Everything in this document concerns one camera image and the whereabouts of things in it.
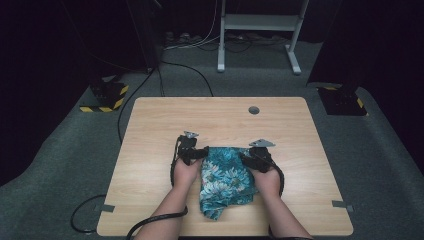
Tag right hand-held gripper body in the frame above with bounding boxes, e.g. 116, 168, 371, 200
247, 138, 277, 174

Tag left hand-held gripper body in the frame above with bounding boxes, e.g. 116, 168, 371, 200
176, 130, 203, 167

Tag teal floral short-sleeved shirt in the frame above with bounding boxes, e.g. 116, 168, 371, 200
198, 146, 260, 221

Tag person's left hand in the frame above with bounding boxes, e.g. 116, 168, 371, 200
173, 158, 203, 192

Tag person's right hand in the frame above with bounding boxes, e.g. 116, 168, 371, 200
249, 166, 283, 200

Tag grey tape strip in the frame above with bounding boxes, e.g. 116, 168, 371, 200
94, 203, 116, 213
331, 200, 354, 213

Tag dark power strip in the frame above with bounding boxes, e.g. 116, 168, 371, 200
163, 31, 204, 48

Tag dark upright stand pole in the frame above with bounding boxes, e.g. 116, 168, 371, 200
126, 0, 164, 73

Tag white metal stand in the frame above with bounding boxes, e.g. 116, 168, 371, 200
217, 0, 310, 76

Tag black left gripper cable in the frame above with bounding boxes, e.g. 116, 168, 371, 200
125, 134, 190, 240

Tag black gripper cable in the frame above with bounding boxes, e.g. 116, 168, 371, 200
266, 155, 314, 240
125, 134, 190, 240

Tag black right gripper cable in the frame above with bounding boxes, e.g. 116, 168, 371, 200
266, 155, 314, 240

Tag long black floor cable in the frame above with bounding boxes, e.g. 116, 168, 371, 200
117, 64, 158, 145

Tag curved black floor cable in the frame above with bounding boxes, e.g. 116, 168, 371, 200
160, 60, 215, 98

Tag tangled black cables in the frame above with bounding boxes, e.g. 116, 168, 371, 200
196, 31, 291, 54

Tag white cable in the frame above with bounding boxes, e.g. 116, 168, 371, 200
164, 0, 221, 51

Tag black looped floor cable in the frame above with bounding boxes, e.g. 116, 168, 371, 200
70, 194, 108, 234

